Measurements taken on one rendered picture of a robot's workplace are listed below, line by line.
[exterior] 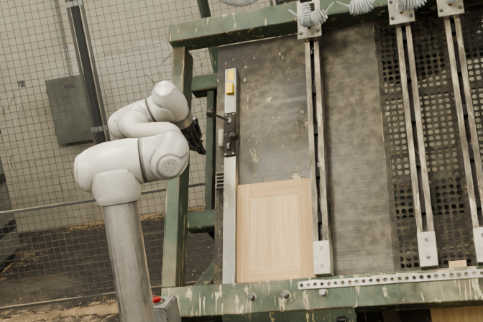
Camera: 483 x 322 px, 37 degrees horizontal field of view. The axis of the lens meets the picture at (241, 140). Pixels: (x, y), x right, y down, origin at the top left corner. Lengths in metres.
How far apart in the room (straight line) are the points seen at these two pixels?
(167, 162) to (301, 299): 0.94
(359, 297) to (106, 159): 1.11
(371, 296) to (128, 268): 0.98
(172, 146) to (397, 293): 1.06
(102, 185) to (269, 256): 0.98
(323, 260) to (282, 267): 0.18
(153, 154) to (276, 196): 0.97
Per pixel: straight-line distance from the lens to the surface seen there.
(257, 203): 2.89
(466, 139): 2.80
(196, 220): 3.01
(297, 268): 2.77
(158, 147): 2.02
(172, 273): 2.88
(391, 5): 3.07
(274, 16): 3.17
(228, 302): 2.78
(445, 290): 2.65
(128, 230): 2.05
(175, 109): 2.56
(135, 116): 2.54
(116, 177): 2.02
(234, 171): 2.94
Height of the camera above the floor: 1.85
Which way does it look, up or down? 9 degrees down
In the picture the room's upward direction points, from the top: 10 degrees counter-clockwise
